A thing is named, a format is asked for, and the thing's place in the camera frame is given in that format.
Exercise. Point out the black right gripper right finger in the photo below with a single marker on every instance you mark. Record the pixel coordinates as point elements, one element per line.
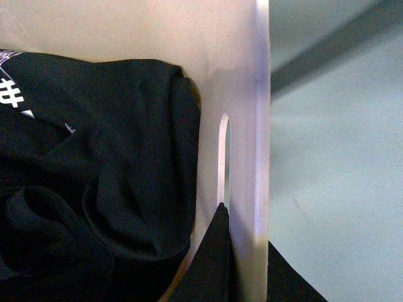
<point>285,283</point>

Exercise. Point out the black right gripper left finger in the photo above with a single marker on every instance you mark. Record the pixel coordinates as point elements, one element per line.
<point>211,275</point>

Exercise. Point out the black printed garment in hamper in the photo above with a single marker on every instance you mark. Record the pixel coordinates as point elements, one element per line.
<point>98,177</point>

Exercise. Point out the beige plastic laundry hamper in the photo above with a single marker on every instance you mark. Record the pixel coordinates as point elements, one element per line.
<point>224,47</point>

